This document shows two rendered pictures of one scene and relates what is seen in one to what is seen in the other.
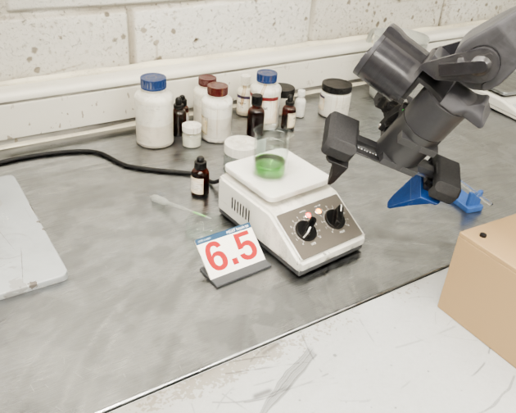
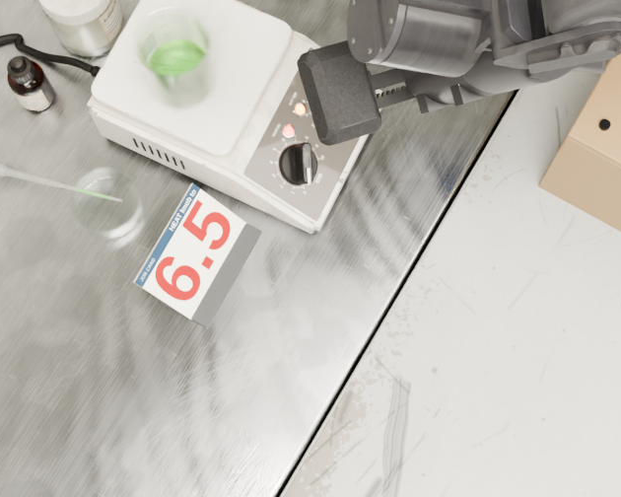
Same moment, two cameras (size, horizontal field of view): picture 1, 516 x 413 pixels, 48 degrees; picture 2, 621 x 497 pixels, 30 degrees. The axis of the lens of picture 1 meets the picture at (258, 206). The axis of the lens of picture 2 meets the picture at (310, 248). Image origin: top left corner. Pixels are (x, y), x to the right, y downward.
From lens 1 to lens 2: 56 cm
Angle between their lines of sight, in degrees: 45
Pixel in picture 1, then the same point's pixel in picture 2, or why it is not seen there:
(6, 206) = not seen: outside the picture
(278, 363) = (368, 428)
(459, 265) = (571, 163)
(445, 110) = (540, 78)
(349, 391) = (477, 424)
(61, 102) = not seen: outside the picture
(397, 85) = (448, 71)
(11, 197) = not seen: outside the picture
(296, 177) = (234, 64)
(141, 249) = (38, 307)
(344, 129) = (348, 96)
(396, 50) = (432, 24)
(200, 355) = (259, 472)
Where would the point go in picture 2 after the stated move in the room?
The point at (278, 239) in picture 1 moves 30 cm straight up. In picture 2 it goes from (261, 201) to (233, 33)
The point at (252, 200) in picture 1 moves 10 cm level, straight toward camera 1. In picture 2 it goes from (181, 149) to (235, 263)
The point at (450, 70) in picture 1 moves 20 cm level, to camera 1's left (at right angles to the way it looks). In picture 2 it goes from (549, 66) to (209, 212)
